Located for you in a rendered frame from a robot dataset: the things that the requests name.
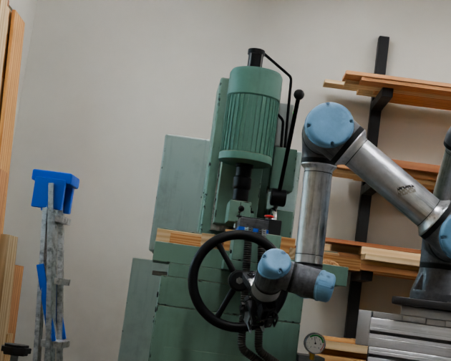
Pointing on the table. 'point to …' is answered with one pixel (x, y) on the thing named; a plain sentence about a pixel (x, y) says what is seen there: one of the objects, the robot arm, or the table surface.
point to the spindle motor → (250, 117)
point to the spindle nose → (242, 181)
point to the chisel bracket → (236, 211)
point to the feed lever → (277, 195)
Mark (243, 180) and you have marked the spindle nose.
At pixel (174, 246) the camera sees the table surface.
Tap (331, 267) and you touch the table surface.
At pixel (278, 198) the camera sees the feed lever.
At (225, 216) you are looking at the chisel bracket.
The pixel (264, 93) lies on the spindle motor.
